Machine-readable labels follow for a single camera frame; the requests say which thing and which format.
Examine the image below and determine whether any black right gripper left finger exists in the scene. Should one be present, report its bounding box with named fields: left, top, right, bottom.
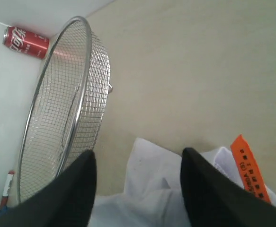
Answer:
left=0, top=150, right=97, bottom=227

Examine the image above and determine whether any red cola can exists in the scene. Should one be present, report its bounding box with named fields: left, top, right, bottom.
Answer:
left=2, top=26, right=49, bottom=59

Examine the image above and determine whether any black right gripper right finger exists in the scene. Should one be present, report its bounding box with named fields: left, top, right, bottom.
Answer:
left=180, top=148, right=276, bottom=227

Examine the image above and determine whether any red and white marker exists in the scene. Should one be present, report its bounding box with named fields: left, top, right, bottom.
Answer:
left=0, top=170, right=15, bottom=210

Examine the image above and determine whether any metal wire mesh basket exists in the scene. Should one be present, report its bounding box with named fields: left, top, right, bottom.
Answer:
left=17, top=16, right=112, bottom=203

